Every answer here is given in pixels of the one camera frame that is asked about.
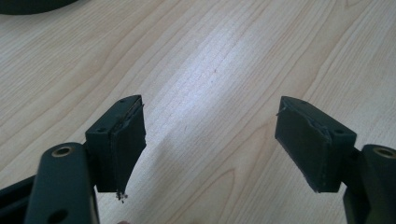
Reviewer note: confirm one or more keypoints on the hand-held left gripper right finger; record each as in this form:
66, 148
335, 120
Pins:
311, 146

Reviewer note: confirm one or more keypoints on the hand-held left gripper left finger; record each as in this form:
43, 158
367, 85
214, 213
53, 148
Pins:
116, 146

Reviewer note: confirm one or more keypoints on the dark round object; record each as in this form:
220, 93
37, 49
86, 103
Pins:
29, 5

